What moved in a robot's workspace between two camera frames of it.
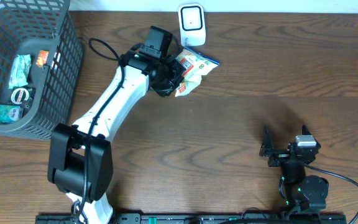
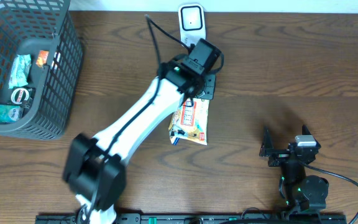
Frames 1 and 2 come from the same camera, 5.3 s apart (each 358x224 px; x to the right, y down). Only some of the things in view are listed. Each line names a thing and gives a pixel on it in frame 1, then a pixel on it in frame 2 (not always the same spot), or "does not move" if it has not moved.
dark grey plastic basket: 21,27 does not move
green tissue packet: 7,113 does not move
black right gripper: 279,155 does not move
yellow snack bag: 196,65 to 190,122
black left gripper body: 173,78 to 209,86
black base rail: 288,218 does not move
